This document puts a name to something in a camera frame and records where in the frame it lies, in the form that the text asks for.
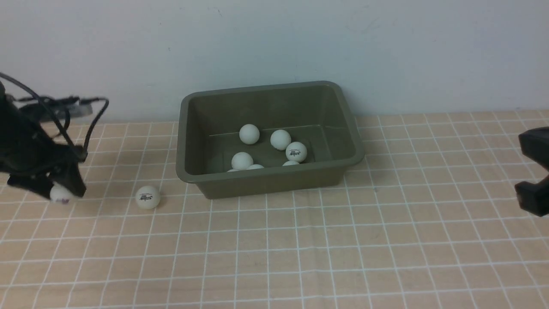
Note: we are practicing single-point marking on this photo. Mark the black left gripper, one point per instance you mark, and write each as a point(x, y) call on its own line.
point(33, 161)

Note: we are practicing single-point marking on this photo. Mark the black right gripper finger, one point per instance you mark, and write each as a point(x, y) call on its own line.
point(533, 197)
point(534, 144)

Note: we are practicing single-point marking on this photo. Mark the white ping-pong ball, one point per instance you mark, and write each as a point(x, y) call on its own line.
point(59, 194)

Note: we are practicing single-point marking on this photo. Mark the white ball with logo centre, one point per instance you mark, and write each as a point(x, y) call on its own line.
point(255, 167)

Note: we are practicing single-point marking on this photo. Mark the white ball with logo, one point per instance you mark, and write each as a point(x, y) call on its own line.
point(147, 197)
point(255, 167)
point(280, 139)

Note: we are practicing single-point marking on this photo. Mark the olive green plastic bin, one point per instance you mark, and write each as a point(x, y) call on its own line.
point(314, 113)

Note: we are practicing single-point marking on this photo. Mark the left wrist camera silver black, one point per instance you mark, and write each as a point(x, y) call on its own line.
point(68, 107)

